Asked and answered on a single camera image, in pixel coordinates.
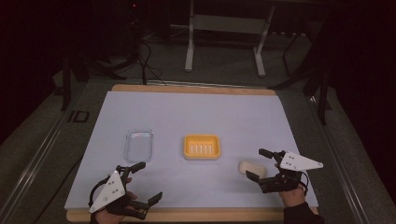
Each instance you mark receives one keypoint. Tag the black metal stand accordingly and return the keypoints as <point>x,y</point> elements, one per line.
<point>323,102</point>
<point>65,90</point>

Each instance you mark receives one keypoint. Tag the person's left hand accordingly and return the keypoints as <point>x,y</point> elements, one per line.
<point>107,217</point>

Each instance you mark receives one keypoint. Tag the clear plastic container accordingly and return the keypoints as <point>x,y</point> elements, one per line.
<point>138,146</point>

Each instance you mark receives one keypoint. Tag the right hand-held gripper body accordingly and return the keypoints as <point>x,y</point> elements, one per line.
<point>297,162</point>

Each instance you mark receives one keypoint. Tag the person's right hand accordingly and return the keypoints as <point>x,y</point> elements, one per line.
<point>292,197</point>

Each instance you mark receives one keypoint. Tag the pale blue table mat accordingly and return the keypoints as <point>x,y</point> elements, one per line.
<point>186,112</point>

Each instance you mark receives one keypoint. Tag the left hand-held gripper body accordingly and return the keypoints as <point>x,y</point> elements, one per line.
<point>109,191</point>

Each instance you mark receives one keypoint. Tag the metal floor rail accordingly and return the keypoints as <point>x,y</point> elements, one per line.
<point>34,161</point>
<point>345,174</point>

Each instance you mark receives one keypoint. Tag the yellow soap dish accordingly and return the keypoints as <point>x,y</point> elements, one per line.
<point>201,146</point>

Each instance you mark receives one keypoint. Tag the cream soap bar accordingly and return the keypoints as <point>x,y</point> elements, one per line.
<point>252,167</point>

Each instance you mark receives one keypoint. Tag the white metal stand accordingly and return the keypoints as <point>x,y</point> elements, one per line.
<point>229,24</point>

